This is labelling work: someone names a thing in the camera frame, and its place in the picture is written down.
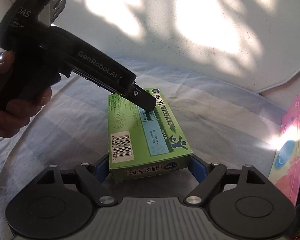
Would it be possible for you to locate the striped blue bed sheet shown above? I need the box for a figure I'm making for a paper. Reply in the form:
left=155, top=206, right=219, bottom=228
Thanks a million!
left=0, top=58, right=285, bottom=239

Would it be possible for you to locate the green medicine box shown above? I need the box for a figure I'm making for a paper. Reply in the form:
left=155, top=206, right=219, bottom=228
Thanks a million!
left=108, top=88, right=193, bottom=183

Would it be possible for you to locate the person's left hand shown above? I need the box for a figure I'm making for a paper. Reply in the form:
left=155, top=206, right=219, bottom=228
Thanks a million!
left=0, top=51, right=52, bottom=138

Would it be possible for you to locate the pink biscuit tin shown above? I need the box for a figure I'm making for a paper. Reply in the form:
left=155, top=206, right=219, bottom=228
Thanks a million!
left=268, top=94, right=300, bottom=205

